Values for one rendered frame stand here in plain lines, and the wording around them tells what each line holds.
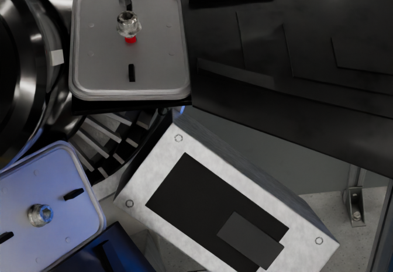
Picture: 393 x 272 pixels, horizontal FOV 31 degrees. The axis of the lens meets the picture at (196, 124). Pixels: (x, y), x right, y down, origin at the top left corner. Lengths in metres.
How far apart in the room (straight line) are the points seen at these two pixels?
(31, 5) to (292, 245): 0.27
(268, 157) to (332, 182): 0.20
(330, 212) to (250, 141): 0.33
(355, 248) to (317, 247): 1.21
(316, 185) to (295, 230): 1.21
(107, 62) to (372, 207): 1.46
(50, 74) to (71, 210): 0.12
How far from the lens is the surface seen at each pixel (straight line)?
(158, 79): 0.37
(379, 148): 0.37
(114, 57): 0.38
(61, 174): 0.43
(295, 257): 0.52
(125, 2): 0.38
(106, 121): 0.50
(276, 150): 1.59
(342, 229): 1.76
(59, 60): 0.36
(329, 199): 1.80
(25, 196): 0.42
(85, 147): 0.51
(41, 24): 0.34
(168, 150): 0.49
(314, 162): 1.65
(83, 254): 0.43
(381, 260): 1.26
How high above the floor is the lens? 1.44
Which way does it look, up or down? 48 degrees down
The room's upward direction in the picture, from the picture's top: 4 degrees counter-clockwise
